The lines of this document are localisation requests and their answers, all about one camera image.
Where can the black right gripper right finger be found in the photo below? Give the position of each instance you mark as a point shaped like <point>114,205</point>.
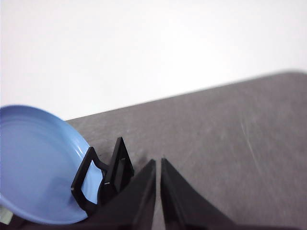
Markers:
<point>182,208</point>

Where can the blue plate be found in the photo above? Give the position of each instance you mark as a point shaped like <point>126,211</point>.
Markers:
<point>36,163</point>

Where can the black dish rack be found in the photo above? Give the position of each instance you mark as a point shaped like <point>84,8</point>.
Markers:
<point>120,165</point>

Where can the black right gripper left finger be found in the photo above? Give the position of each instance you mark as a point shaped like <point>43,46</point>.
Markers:
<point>134,206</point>

